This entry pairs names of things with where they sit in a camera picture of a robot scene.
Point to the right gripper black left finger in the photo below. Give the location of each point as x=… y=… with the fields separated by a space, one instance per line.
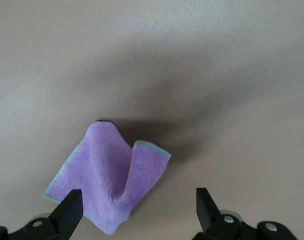
x=64 y=215

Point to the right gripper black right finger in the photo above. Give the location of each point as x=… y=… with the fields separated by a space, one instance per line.
x=211 y=217

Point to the purple microfibre towel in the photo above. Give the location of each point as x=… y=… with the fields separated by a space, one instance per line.
x=109 y=175

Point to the brown table cover mat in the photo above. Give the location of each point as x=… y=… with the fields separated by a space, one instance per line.
x=216 y=75

